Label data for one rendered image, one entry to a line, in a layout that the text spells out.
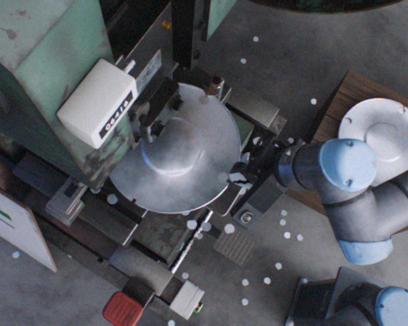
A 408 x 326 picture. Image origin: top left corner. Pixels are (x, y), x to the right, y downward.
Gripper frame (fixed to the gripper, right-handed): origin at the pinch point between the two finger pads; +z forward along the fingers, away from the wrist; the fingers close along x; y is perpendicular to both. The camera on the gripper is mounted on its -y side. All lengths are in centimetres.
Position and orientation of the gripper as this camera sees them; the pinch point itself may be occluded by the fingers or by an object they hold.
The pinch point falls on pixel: (233, 180)
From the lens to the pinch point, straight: 98.4
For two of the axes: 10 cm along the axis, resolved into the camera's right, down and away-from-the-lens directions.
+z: -4.2, 0.5, 9.1
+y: 5.0, -8.2, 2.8
